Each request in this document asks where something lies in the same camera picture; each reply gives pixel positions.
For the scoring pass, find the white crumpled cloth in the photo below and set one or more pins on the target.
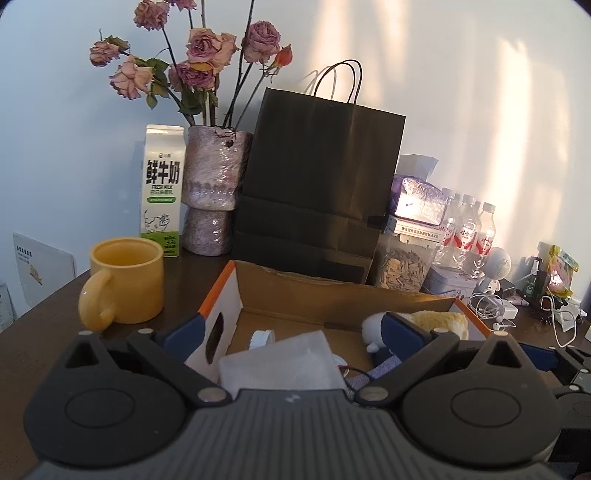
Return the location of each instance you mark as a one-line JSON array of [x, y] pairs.
[[565, 318]]

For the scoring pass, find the small black box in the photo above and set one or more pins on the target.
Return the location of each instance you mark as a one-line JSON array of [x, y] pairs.
[[509, 289]]

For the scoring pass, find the pink tube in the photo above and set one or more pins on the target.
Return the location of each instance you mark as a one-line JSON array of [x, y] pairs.
[[519, 301]]

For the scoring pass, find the yellow mug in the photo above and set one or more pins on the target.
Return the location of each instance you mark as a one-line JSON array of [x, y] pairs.
[[129, 286]]

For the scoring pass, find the white green milk carton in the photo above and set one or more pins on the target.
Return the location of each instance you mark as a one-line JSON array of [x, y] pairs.
[[161, 184]]

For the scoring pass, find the white flat carton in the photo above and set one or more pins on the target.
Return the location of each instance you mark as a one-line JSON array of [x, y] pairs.
[[415, 229]]

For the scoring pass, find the white charger adapter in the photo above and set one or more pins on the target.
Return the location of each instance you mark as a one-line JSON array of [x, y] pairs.
[[510, 310]]

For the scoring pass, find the purple speckled vase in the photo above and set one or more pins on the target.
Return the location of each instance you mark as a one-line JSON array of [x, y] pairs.
[[212, 175]]

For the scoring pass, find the purple cloth pouch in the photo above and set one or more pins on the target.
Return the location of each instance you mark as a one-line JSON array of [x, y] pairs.
[[385, 369]]

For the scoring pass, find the clear jar of seeds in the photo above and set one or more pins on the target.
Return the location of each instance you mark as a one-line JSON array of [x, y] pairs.
[[401, 272]]

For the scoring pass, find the purple tissue pack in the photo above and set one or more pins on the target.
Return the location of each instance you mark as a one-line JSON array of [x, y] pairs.
[[415, 203]]

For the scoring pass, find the white printed tin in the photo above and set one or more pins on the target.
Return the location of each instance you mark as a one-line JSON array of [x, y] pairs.
[[448, 286]]

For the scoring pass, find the white earphones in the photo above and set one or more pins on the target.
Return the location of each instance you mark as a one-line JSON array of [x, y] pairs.
[[496, 325]]

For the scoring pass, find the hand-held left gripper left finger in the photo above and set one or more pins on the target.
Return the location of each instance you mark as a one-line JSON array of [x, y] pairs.
[[187, 337]]

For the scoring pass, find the red cardboard box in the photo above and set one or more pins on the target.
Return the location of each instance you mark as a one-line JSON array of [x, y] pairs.
[[295, 295]]

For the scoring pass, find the clear water bottle red label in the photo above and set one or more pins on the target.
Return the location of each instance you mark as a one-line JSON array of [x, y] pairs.
[[465, 242], [485, 244], [448, 240]]

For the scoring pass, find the dried pink roses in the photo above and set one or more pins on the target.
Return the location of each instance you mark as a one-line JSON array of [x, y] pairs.
[[203, 46]]

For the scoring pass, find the white round lid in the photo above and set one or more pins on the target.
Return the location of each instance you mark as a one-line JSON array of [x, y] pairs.
[[253, 342]]

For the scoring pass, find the white cloth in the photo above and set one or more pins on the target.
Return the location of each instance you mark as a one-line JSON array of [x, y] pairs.
[[565, 318], [281, 364]]

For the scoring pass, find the white printed packet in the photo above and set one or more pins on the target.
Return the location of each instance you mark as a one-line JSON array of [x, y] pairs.
[[5, 304]]

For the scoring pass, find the white card at left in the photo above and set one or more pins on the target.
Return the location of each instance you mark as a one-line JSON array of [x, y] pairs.
[[44, 272]]

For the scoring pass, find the small dark bottle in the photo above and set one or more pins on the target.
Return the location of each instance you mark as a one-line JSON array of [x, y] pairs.
[[533, 284]]

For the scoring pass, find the yellow pink snack packet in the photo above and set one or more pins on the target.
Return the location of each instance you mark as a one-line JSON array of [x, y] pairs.
[[561, 272]]

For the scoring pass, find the yellow white plush toy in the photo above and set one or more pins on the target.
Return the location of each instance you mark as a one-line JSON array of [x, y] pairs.
[[450, 321]]

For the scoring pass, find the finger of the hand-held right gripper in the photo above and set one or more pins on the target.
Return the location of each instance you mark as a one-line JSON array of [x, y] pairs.
[[538, 356]]

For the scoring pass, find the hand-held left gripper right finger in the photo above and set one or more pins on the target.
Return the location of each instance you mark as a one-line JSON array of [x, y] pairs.
[[401, 334]]

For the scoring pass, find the black paper bag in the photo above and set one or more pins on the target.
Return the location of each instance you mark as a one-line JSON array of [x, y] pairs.
[[314, 184]]

